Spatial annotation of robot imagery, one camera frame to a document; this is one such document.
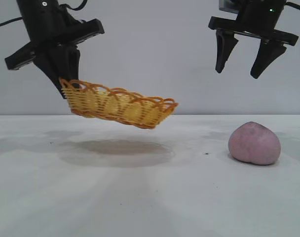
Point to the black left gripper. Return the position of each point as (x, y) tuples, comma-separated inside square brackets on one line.
[(44, 27)]

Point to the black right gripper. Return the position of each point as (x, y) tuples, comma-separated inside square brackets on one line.
[(259, 17)]

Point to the yellow woven plastic basket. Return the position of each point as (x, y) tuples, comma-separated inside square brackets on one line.
[(120, 111)]

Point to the pink peach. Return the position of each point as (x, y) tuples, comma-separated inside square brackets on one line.
[(253, 144)]

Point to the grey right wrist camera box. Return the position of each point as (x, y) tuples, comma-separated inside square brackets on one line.
[(227, 5)]

